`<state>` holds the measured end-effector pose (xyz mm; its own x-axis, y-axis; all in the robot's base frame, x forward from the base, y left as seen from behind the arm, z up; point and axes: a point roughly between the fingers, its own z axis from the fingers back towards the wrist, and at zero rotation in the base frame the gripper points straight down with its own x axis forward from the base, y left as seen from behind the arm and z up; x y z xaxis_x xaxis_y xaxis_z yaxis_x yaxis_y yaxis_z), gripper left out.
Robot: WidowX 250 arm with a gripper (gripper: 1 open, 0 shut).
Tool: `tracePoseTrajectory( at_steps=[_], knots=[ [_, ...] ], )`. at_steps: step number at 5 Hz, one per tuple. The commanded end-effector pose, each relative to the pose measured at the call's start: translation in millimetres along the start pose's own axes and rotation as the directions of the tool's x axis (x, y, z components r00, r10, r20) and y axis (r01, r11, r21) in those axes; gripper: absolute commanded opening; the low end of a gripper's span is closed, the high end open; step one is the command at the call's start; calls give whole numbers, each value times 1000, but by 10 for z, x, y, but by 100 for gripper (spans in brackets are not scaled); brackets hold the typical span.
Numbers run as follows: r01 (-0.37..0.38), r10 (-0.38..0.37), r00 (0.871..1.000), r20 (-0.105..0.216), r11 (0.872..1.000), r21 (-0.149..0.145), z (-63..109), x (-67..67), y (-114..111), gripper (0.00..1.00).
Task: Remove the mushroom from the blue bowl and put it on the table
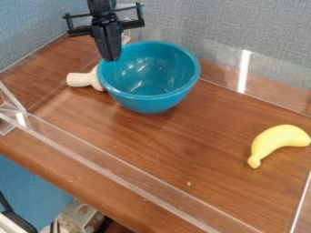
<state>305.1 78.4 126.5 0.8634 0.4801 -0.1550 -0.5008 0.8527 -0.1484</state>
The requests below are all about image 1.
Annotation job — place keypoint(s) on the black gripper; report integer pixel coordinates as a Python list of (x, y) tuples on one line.
[(107, 18)]

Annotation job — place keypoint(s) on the white and red toy mushroom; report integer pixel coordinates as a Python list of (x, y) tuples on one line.
[(84, 79)]

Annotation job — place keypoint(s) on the blue bowl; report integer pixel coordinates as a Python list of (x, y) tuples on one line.
[(152, 76)]

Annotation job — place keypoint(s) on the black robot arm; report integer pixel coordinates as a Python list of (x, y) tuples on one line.
[(105, 27)]

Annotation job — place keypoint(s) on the clear acrylic front barrier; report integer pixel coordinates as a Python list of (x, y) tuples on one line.
[(143, 202)]

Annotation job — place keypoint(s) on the clear acrylic barrier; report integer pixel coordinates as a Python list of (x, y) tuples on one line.
[(143, 202), (263, 77)]

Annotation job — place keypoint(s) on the clear acrylic back barrier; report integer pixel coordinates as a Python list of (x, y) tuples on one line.
[(263, 77)]

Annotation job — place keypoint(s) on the yellow toy banana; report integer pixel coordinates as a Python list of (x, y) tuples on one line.
[(274, 138)]

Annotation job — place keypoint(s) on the white block under table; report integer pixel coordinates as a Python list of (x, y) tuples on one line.
[(79, 218)]

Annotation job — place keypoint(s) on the clear acrylic left bracket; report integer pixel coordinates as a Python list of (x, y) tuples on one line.
[(12, 112)]

